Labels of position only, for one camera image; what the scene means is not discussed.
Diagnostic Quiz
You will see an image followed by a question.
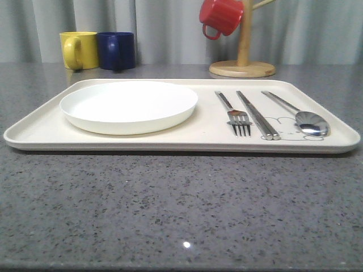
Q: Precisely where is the silver metal fork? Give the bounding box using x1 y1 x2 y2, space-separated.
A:
215 91 252 137

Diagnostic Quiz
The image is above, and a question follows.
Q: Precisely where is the white round plate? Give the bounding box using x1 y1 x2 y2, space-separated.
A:
60 80 199 135

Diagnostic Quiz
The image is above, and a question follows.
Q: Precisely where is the silver metal spoon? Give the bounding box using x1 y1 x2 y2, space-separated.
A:
261 91 330 137

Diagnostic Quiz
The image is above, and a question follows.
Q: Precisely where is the beige rabbit serving tray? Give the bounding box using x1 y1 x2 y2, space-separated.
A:
3 79 361 154

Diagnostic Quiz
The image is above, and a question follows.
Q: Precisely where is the wooden mug tree stand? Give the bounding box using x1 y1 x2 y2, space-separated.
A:
209 1 276 78

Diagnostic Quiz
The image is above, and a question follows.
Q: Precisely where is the dark blue mug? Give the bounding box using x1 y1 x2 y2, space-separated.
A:
96 32 136 71

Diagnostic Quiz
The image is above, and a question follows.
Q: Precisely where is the red mug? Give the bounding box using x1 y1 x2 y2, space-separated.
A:
199 0 244 40

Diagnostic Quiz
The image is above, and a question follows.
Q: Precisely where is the yellow mug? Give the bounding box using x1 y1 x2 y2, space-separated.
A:
60 32 99 70

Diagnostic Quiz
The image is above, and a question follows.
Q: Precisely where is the grey curtain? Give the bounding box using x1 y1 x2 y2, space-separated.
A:
1 1 362 65

